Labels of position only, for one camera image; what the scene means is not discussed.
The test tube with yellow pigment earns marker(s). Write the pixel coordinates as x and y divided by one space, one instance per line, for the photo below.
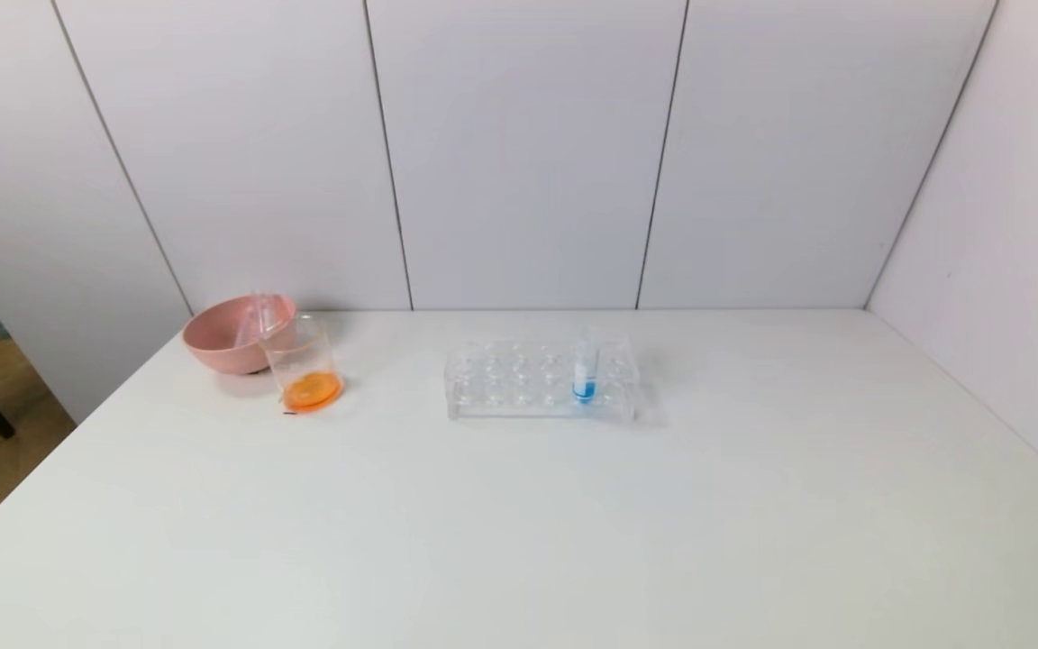
271 314

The test tube with red pigment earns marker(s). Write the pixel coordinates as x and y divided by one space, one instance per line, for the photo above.
253 320

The clear plastic test tube rack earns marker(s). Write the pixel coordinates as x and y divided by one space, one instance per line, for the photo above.
510 388

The test tube with blue pigment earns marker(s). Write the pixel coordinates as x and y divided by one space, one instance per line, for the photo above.
584 388

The clear plastic beaker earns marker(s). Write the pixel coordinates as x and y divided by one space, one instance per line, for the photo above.
307 388

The pink plastic bowl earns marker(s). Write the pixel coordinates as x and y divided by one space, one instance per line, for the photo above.
226 342

